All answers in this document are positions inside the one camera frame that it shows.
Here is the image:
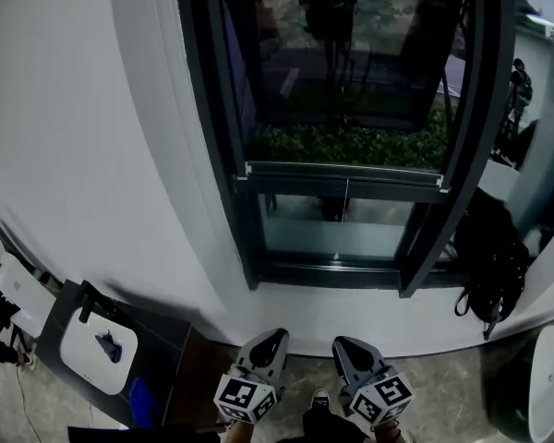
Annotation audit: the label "dark blue rag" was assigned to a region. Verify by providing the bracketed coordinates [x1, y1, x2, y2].
[93, 329, 126, 365]

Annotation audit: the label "black faucet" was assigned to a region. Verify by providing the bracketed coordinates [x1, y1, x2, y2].
[75, 280, 104, 325]

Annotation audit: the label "green hedge plants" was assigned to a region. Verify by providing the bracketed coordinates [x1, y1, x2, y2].
[247, 103, 450, 171]

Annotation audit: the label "white sink basin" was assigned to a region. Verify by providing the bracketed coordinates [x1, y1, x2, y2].
[58, 305, 139, 397]

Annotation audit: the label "glass window with dark frame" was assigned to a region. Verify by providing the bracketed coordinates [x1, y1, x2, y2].
[221, 0, 467, 192]

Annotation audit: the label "bright blue cloth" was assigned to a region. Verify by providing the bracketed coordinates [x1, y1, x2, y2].
[127, 376, 157, 428]

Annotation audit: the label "person's black trousers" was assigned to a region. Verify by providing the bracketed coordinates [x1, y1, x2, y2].
[276, 406, 368, 443]

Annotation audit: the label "white bathtub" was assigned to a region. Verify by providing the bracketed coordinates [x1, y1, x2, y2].
[527, 324, 554, 443]

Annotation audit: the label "person's black and white shoe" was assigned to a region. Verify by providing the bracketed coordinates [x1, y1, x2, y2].
[310, 388, 332, 411]

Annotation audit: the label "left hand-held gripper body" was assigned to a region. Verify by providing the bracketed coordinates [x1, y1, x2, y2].
[214, 362, 288, 426]

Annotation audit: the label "person's right forearm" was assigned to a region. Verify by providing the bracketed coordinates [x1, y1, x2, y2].
[369, 420, 403, 443]

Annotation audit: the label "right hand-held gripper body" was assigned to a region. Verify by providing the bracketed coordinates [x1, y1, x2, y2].
[339, 362, 415, 433]

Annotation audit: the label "wooden vanity cabinet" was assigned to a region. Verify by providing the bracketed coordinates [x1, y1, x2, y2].
[35, 278, 242, 429]

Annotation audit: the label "black backpack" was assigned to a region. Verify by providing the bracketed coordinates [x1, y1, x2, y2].
[452, 186, 533, 337]

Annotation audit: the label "person's left forearm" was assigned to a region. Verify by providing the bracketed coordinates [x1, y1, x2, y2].
[222, 420, 258, 443]

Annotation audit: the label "white flat panel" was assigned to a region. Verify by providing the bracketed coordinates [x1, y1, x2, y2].
[0, 255, 57, 337]

